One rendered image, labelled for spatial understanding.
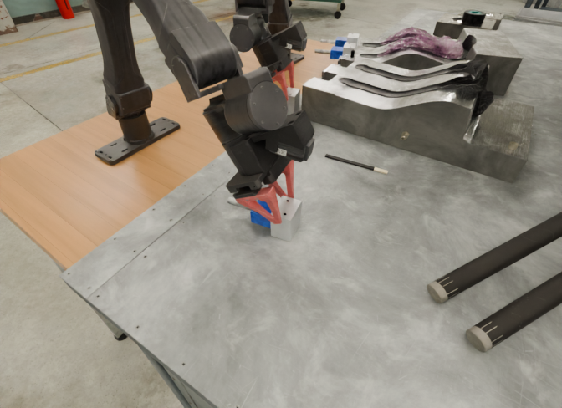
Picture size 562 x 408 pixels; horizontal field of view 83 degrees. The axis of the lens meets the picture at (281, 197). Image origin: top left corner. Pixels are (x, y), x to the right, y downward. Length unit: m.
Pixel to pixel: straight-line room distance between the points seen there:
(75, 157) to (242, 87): 0.55
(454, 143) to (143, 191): 0.65
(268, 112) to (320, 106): 0.45
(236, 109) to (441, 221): 0.42
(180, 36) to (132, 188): 0.36
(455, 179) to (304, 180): 0.31
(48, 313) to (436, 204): 1.49
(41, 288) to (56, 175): 1.00
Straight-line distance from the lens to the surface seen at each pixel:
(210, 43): 0.45
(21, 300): 1.77
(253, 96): 0.38
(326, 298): 0.49
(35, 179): 0.84
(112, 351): 1.45
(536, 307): 0.54
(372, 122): 0.79
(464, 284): 0.53
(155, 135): 0.84
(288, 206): 0.52
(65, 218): 0.70
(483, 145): 0.77
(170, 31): 0.45
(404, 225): 0.61
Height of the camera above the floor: 1.22
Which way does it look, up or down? 43 degrees down
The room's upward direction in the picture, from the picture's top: straight up
